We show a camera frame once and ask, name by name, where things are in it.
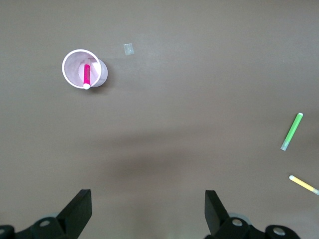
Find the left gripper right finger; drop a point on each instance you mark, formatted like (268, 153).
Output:
(216, 216)

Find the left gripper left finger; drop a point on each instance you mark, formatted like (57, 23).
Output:
(74, 214)

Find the pink marker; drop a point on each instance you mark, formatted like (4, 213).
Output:
(87, 73)

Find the yellow marker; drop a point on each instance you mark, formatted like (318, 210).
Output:
(302, 184)

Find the green marker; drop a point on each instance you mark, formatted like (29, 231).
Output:
(292, 130)

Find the pink translucent plastic cup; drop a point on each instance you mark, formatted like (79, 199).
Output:
(72, 69)

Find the small clear tape piece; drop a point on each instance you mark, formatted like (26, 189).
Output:
(128, 49)

